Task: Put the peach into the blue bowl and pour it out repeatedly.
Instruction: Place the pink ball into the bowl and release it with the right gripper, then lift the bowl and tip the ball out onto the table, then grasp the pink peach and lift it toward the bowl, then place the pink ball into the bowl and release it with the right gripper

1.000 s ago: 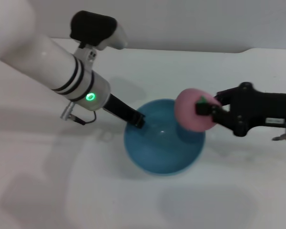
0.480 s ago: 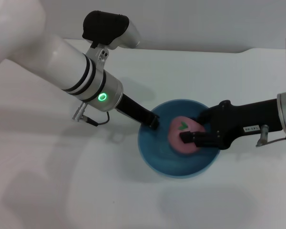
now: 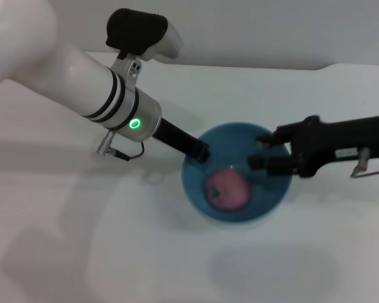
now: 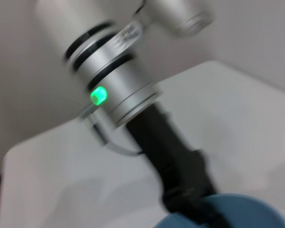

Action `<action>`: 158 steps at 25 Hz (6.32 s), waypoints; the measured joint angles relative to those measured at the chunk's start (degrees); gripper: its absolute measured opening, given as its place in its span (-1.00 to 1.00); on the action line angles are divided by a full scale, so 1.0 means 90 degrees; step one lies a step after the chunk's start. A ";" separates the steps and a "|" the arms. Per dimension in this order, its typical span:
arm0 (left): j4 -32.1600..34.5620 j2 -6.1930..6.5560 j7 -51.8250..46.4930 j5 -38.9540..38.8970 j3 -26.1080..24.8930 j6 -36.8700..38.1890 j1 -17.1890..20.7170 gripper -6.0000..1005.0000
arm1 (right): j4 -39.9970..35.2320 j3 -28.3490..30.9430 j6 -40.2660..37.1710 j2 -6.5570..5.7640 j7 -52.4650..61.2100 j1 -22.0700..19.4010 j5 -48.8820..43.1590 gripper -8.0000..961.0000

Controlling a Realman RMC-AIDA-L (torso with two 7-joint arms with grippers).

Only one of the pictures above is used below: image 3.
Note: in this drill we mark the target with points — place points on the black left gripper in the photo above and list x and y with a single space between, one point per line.
177 139

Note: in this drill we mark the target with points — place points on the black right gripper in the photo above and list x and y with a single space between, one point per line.
334 142

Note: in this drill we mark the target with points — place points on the pink peach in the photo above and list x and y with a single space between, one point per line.
229 191

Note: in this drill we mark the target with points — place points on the blue ceramic bowl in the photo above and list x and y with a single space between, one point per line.
265 195

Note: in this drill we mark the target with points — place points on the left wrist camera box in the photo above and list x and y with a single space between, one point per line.
135 28

